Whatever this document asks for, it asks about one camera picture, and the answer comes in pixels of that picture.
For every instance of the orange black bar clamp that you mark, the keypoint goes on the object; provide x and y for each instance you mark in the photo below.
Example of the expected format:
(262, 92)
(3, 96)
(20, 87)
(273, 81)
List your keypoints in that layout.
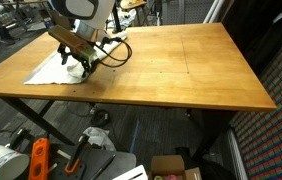
(76, 155)

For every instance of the black pen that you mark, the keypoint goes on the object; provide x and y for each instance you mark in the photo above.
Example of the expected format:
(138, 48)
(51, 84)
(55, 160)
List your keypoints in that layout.
(103, 166)

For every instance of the crumpled white cloth pile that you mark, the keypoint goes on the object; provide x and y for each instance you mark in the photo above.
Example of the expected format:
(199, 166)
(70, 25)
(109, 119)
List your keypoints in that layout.
(126, 20)

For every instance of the white flat box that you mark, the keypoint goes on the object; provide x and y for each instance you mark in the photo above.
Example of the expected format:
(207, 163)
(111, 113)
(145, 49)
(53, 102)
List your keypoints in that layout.
(131, 173)

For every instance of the round wooden stool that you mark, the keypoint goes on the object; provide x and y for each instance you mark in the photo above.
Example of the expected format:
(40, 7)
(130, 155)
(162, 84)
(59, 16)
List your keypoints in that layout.
(132, 4)

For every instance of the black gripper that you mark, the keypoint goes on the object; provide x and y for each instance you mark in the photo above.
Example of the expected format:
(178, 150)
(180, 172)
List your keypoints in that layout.
(71, 51)

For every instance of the orange spirit level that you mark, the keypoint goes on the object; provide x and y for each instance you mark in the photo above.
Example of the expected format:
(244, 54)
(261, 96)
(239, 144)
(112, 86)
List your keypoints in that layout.
(38, 160)

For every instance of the small open cardboard box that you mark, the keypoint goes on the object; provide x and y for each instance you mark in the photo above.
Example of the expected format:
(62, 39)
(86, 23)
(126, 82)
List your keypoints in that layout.
(167, 166)

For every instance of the white paper bucket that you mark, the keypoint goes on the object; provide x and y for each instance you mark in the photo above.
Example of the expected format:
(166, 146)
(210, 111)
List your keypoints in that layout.
(4, 161)

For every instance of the black perforated board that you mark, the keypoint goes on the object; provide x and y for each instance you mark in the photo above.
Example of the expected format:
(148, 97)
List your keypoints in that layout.
(114, 161)

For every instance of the grey pegboard panel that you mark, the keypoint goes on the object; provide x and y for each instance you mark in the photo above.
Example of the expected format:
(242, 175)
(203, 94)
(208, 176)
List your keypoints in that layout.
(187, 10)

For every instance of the silver ribbed rail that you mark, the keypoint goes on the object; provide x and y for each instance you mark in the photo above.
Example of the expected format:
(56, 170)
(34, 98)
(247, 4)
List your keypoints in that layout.
(237, 156)

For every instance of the white pipe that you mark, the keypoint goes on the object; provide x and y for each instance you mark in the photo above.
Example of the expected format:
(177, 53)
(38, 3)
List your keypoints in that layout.
(210, 10)
(218, 8)

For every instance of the black camera stand pole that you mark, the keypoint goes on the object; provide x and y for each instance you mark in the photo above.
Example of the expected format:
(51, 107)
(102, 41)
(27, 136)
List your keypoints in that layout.
(117, 20)

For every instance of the white cloth towel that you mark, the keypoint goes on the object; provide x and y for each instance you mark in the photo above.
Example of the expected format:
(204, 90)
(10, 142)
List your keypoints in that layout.
(51, 71)

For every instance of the black table leg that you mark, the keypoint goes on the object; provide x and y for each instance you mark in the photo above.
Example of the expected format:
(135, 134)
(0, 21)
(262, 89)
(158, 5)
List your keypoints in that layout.
(214, 130)
(34, 116)

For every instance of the crumpled white rag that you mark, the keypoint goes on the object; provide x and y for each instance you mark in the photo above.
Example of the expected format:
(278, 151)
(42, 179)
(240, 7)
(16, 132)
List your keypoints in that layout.
(99, 138)

